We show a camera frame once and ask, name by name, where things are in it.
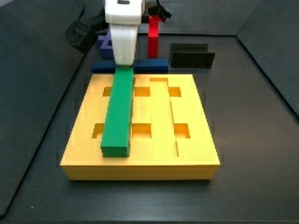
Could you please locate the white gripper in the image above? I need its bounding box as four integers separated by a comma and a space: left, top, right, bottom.
105, 0, 143, 66

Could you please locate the long blue block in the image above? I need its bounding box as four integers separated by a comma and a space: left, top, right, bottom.
91, 59, 169, 74

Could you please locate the yellow slotted board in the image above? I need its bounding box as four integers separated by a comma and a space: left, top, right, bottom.
61, 74, 221, 180

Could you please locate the red cross-shaped block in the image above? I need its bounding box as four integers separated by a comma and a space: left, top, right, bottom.
147, 17, 159, 59

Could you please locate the purple block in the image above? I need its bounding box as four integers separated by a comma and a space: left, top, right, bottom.
97, 32, 114, 60

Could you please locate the long green block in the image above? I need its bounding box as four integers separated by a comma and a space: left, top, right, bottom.
101, 68, 135, 158

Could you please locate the black angled bracket holder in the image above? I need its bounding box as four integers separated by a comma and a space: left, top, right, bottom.
170, 44, 215, 68

